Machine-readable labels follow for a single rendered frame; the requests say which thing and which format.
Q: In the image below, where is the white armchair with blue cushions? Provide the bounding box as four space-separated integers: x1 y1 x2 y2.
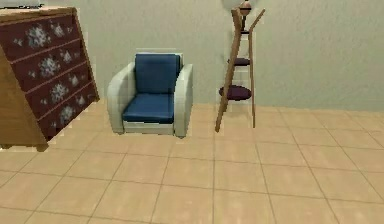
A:
106 52 195 139

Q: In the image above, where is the wooden dresser with dark drawers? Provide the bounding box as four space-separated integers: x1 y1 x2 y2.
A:
0 6 101 153

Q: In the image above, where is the wooden tripod floor lamp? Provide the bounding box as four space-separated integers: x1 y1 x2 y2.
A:
214 0 267 133

